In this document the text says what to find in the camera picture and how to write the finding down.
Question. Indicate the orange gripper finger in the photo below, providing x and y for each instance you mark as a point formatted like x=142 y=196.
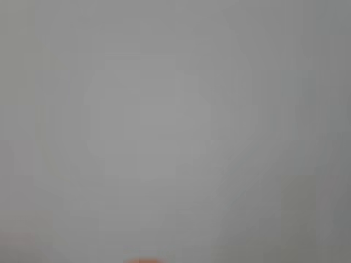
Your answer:
x=145 y=260

